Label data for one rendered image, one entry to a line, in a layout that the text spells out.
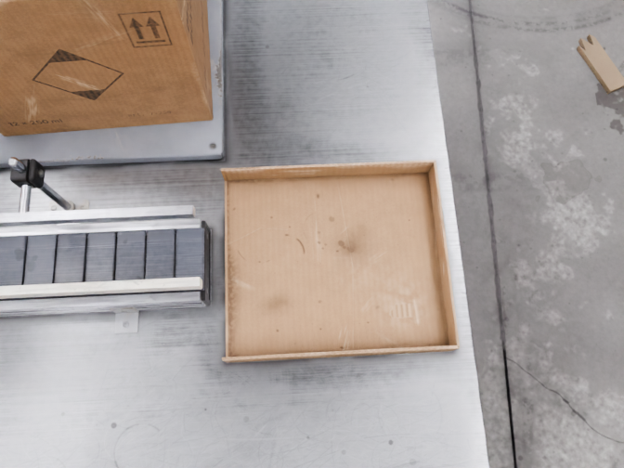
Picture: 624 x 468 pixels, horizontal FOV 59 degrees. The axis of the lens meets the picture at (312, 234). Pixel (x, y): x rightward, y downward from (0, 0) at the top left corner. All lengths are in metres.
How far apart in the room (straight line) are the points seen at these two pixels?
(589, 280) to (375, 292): 1.13
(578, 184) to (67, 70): 1.53
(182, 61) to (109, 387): 0.42
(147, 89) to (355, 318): 0.41
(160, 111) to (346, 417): 0.48
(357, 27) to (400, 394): 0.56
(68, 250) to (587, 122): 1.64
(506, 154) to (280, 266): 1.21
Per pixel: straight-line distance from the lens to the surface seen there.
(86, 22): 0.67
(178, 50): 0.70
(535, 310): 1.74
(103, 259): 0.77
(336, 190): 0.80
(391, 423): 0.76
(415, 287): 0.78
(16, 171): 0.74
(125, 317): 0.79
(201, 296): 0.73
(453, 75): 1.95
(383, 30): 0.95
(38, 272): 0.79
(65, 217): 0.71
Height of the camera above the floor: 1.58
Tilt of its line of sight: 73 degrees down
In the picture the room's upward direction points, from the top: 4 degrees clockwise
